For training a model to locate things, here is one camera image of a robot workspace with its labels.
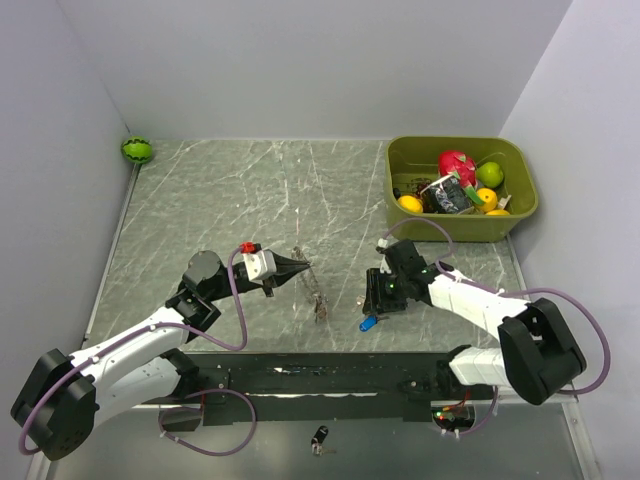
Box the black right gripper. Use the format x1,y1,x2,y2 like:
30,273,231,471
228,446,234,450
361,267,408,314

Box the blue tagged key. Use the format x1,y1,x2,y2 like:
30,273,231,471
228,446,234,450
359,315,379,332

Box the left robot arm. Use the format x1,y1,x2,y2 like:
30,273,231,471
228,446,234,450
10,242,310,460

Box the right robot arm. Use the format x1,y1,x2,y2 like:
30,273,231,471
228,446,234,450
362,238,587,405

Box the orange fruit toy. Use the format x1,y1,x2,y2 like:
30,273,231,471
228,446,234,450
476,188,498,213
397,195,424,214

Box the olive green plastic bin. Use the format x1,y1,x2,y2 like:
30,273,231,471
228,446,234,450
384,136,538,242

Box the yellow lemon toy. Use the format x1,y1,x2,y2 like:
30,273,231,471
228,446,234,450
485,209,510,216

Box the red dragon fruit toy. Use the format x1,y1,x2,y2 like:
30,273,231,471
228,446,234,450
438,150,477,188

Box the black key fob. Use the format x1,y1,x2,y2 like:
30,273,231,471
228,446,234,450
310,425,336,457

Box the green apple toy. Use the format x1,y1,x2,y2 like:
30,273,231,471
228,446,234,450
476,161,505,189

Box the green watermelon ball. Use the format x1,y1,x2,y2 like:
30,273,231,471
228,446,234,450
121,136,153,164

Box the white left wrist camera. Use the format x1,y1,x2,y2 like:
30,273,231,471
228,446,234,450
242,249,277,282

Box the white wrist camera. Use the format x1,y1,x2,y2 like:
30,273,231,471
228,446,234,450
242,249,277,282
376,238,392,274

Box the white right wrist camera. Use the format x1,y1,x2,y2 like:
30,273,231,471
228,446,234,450
376,238,392,274

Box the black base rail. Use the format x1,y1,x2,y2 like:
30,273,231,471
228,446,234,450
150,352,493,426

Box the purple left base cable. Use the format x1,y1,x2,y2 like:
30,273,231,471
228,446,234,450
158,389,257,456

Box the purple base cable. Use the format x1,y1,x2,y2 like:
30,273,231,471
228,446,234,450
158,389,257,456
439,384,500,441

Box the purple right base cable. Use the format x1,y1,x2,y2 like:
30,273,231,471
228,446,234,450
439,384,500,441

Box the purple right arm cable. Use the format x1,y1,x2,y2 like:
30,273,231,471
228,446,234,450
379,217,612,396

